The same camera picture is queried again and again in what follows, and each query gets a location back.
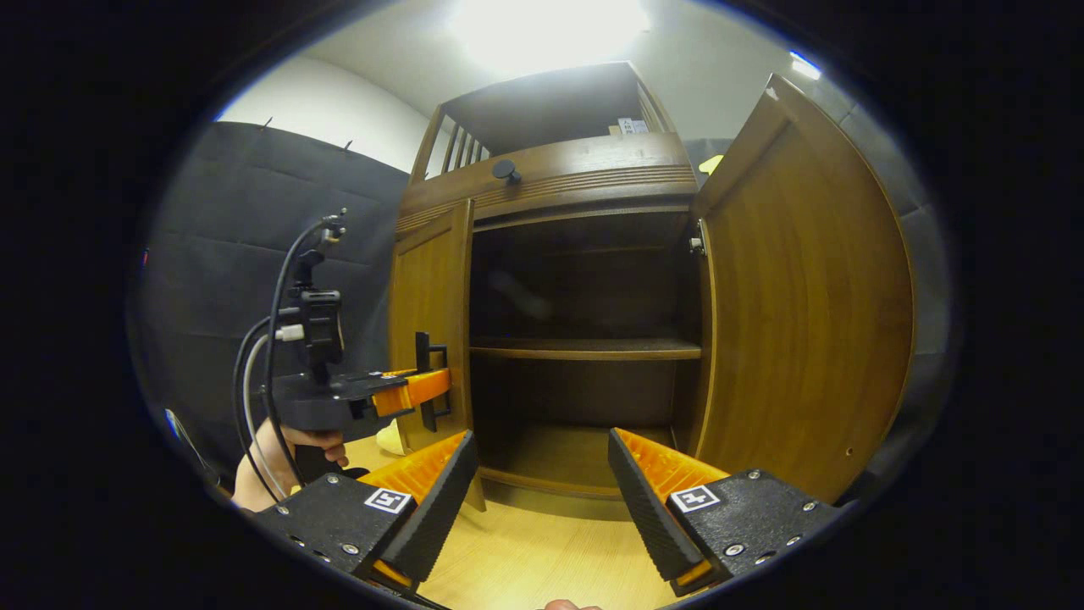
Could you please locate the large ceiling light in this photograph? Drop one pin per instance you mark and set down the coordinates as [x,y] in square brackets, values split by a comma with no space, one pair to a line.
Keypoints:
[546,30]

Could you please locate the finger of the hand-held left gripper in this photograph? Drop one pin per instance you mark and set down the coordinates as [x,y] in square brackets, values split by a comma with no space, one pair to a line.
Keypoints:
[398,373]
[419,388]

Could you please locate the small ceiling light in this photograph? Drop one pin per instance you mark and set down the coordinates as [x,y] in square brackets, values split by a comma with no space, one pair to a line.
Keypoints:
[804,65]

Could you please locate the wooden inner cabinet shelf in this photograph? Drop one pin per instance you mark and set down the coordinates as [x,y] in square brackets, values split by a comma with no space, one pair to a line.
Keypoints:
[584,347]

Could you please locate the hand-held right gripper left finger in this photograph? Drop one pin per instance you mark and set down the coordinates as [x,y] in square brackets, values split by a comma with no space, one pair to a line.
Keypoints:
[440,508]

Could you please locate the wooden shoe cabinet door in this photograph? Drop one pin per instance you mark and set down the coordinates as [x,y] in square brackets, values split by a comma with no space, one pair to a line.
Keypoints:
[428,288]
[804,296]

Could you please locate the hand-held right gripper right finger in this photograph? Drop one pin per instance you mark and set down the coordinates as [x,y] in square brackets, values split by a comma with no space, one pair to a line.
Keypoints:
[648,508]

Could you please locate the pale yellow soft object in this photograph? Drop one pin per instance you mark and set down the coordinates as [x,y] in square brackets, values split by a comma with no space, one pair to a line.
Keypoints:
[391,439]

